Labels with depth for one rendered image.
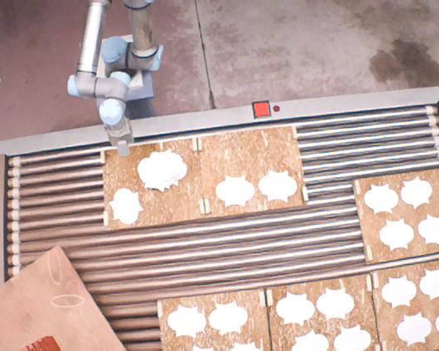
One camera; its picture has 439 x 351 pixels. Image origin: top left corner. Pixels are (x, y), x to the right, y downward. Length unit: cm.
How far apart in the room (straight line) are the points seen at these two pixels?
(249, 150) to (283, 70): 134
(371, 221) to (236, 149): 63
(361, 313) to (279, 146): 75
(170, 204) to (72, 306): 56
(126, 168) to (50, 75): 162
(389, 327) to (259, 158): 86
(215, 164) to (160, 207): 29
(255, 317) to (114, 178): 80
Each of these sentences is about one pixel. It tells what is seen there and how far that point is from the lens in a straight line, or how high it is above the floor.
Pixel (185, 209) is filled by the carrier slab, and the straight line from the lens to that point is 205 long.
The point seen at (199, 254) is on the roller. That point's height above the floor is 92.
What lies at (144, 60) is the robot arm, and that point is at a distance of 213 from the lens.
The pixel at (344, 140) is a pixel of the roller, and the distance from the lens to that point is 218.
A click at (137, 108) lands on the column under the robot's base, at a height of 68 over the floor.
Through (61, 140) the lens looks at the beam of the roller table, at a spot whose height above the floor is 91.
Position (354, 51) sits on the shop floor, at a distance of 352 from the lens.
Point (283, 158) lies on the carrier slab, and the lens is 210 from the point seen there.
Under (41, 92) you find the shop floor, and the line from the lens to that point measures 358.
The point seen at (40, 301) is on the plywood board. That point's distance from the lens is 203.
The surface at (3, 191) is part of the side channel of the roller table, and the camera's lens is 230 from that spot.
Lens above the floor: 290
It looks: 71 degrees down
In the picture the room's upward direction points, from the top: 10 degrees counter-clockwise
